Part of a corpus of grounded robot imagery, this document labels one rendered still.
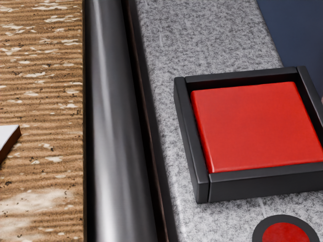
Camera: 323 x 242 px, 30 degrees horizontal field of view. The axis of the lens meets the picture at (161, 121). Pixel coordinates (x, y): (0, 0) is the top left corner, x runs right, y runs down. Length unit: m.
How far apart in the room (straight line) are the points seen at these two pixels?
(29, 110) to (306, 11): 0.73
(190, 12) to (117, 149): 0.13
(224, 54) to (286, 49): 0.67
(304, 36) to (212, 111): 0.72
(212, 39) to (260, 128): 0.09
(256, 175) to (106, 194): 0.07
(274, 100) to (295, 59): 0.73
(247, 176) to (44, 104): 0.11
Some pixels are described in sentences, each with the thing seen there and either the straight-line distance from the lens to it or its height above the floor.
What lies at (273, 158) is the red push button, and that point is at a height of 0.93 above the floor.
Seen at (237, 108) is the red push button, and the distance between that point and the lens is 0.33.
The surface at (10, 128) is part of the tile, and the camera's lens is 0.30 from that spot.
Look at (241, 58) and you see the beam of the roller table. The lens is 0.38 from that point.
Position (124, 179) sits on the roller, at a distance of 0.30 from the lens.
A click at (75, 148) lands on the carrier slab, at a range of 0.30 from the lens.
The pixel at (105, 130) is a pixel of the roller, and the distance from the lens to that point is 0.33.
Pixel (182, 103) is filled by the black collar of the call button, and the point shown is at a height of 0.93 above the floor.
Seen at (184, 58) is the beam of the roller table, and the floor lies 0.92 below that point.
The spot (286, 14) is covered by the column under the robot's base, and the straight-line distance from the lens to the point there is 1.01.
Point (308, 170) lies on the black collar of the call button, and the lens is 0.30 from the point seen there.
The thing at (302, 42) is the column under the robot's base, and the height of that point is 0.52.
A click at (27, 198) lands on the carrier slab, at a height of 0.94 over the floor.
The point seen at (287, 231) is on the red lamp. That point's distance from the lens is 0.30.
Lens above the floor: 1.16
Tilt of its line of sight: 47 degrees down
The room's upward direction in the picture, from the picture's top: straight up
